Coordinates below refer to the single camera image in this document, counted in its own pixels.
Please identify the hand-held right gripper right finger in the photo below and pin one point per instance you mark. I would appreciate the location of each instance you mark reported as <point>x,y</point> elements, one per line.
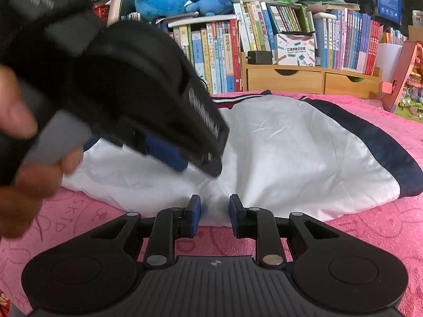
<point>235,218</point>

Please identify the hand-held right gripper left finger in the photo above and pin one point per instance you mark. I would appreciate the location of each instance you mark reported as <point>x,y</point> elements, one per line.
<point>195,217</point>

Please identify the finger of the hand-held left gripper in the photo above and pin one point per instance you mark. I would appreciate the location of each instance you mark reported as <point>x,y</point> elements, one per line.
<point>210,153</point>
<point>165,152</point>

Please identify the white and navy jacket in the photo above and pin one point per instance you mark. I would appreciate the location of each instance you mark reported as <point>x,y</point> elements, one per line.
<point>281,155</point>

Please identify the person's left hand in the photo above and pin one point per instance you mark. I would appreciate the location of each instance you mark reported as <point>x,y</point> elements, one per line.
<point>29,198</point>

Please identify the small red plastic crate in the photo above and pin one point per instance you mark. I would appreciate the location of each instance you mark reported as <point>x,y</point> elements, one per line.
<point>101,14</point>

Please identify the beige board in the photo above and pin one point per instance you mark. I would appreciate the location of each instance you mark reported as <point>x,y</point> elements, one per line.
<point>115,6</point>

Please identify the large blue plush toy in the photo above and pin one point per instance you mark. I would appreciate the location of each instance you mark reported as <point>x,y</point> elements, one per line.
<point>158,1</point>

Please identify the row of colourful children's books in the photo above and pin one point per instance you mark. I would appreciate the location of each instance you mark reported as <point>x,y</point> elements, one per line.
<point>218,56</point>

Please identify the wooden drawer organizer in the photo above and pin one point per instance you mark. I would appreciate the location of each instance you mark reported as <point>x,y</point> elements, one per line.
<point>284,80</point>

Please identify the black power adapter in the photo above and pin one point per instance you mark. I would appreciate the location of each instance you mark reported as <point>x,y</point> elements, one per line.
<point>260,57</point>

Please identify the small blue plush toy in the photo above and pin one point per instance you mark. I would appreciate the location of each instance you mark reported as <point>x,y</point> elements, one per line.
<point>211,5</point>

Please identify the white label printer box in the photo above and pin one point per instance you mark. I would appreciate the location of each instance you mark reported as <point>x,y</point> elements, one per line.
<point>294,49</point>

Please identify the row of green spine books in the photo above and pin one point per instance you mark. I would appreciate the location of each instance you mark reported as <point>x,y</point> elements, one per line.
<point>257,26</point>

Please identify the row of pastel spine books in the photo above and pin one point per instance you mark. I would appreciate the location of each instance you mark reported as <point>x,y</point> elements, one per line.
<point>353,39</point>

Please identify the orange wooden stand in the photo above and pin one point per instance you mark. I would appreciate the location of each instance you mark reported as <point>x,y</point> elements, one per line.
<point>408,62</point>

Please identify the brown cardboard box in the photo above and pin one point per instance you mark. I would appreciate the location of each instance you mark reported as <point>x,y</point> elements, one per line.
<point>416,33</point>

